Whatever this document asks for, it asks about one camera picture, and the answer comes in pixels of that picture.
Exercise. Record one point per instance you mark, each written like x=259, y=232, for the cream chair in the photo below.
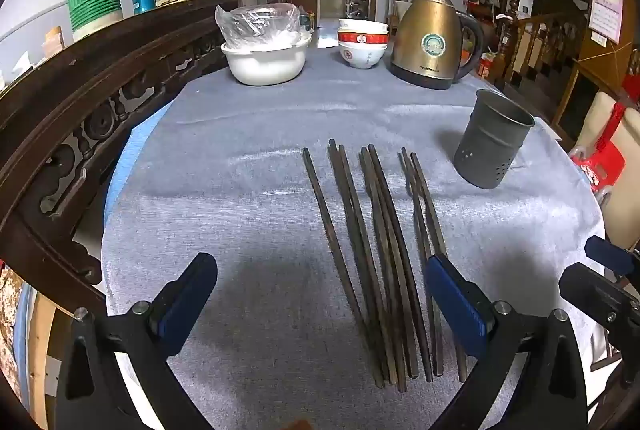
x=625, y=210

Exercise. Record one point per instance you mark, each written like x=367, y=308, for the dark carved wooden bench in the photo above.
x=75, y=75

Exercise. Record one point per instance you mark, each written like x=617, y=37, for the wooden chair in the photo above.
x=396, y=5

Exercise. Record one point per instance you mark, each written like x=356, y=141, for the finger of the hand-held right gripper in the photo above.
x=590, y=287
x=607, y=252

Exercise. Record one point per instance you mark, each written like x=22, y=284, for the white bowl red band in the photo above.
x=362, y=38

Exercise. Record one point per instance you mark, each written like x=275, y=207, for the row of dark chopsticks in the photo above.
x=392, y=260

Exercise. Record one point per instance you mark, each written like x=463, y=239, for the clear plastic bag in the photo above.
x=255, y=23

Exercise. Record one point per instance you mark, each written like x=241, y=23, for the gold electric kettle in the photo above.
x=430, y=40

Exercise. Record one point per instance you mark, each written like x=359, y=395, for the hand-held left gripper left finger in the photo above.
x=185, y=305

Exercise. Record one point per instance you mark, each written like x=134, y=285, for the red plastic stool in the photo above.
x=607, y=150

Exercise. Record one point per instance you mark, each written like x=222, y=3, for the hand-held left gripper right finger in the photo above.
x=457, y=305

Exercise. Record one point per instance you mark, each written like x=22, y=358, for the wooden stair railing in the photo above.
x=540, y=35

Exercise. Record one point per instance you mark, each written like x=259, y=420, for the grey metal chopstick holder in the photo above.
x=490, y=145

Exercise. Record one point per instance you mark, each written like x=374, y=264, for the grey tablecloth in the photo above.
x=240, y=210

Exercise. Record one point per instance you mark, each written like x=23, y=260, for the light blue table cover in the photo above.
x=131, y=145

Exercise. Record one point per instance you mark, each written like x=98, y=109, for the wall calendar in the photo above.
x=606, y=3

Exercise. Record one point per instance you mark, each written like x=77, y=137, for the white plastic basin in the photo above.
x=265, y=65

